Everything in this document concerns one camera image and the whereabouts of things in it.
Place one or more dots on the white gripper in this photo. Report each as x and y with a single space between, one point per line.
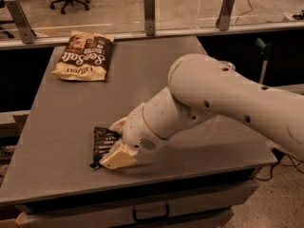
138 131

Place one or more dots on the black rxbar chocolate bar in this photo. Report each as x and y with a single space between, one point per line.
104 139

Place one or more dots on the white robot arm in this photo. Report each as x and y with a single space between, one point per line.
199 87

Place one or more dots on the sea salt chip bag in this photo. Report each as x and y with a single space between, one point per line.
85 58

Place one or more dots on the glass barrier panel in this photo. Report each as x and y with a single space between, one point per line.
135 18

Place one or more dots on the grey drawer with black handle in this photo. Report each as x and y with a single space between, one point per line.
208 207

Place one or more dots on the left metal glass bracket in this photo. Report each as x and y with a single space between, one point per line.
20 20

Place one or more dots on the metal glass bracket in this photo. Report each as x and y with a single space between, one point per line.
149 17
223 22
20 20

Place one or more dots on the middle metal glass bracket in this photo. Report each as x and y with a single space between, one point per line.
149 17

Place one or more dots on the right metal glass bracket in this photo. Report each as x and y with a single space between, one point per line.
223 22

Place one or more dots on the green handled pole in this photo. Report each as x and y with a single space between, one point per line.
265 51

